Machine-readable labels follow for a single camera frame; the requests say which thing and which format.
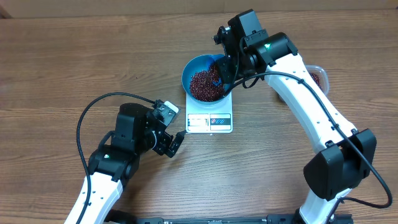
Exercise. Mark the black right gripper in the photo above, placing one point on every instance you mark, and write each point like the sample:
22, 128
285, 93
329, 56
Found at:
226, 66

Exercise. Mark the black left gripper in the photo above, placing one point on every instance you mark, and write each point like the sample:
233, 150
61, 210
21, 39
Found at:
165, 139

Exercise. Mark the blue plastic measuring scoop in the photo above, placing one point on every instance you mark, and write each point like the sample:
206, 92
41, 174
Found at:
214, 59

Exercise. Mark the red adzuki beans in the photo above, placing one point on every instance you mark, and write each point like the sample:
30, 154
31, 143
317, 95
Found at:
246, 82

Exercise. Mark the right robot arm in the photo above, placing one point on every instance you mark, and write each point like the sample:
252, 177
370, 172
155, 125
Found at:
343, 154

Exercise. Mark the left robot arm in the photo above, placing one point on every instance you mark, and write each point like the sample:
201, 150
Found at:
115, 161

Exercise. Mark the teal metal bowl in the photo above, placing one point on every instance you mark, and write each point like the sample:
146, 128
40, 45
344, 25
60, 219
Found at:
198, 83

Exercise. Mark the white digital kitchen scale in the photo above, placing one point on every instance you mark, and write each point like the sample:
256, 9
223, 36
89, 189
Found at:
209, 117

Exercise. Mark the clear plastic food container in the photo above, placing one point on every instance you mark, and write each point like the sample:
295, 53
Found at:
317, 73

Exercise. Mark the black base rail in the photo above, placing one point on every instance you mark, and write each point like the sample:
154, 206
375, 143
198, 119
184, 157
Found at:
205, 220

